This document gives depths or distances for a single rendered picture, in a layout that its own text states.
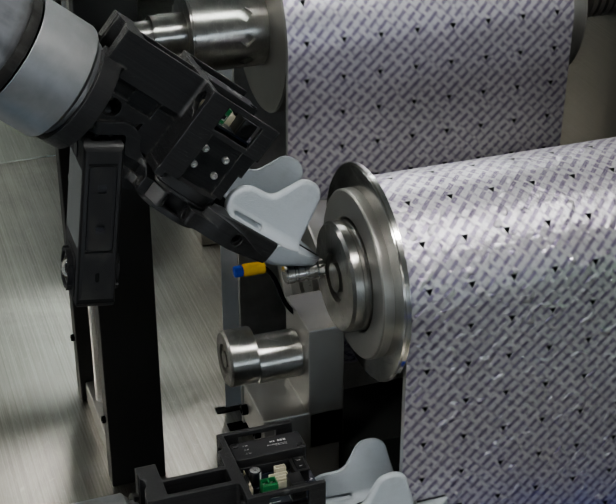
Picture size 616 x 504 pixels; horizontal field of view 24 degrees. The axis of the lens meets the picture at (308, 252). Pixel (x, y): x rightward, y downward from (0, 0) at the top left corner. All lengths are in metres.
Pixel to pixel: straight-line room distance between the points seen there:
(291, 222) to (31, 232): 0.87
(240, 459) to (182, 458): 0.43
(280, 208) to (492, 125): 0.30
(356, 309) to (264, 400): 0.14
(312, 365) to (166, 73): 0.25
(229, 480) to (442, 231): 0.21
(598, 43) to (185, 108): 0.53
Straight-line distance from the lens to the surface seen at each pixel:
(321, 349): 1.00
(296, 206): 0.93
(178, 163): 0.87
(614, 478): 1.08
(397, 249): 0.90
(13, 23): 0.82
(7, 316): 1.61
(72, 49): 0.84
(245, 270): 1.00
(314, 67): 1.09
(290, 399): 1.04
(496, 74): 1.16
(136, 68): 0.86
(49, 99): 0.83
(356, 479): 1.01
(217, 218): 0.89
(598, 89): 1.32
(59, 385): 1.49
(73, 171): 0.90
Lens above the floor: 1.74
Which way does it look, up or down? 29 degrees down
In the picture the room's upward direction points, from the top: straight up
